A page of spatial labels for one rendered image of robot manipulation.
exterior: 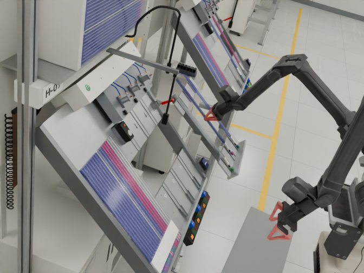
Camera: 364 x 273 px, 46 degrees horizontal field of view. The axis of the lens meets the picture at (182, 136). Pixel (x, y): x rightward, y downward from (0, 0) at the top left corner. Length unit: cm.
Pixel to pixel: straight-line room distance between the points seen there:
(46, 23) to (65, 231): 90
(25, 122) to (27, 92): 10
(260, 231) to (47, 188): 102
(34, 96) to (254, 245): 123
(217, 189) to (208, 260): 70
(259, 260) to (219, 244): 87
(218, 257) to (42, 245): 128
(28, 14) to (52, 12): 15
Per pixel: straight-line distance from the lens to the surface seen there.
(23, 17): 122
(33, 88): 128
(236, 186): 333
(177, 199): 186
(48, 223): 191
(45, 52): 140
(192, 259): 270
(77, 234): 187
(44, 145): 142
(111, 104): 162
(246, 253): 201
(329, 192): 142
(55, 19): 134
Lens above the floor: 201
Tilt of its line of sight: 33 degrees down
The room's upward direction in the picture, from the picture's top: 14 degrees clockwise
